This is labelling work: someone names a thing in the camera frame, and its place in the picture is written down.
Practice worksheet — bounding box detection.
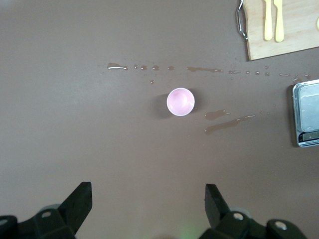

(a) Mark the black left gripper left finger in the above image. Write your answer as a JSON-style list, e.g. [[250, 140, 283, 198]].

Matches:
[[0, 181, 93, 239]]

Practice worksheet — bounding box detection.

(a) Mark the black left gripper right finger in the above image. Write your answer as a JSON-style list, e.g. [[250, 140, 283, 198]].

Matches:
[[199, 183, 319, 239]]

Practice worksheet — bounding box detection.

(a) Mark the pink cup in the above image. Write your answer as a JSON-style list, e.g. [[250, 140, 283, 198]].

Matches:
[[166, 87, 196, 117]]

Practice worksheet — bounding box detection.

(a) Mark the silver kitchen scale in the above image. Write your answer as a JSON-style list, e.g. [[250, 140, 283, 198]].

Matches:
[[292, 79, 319, 148]]

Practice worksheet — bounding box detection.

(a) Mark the yellow plastic fork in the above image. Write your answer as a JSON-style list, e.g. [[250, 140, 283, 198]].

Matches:
[[263, 0, 274, 42]]

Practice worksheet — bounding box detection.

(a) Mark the yellow plastic knife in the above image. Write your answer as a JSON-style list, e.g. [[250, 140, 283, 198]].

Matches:
[[273, 0, 285, 43]]

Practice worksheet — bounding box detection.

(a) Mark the wooden cutting board with handle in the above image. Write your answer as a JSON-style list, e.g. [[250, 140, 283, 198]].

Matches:
[[236, 0, 319, 62]]

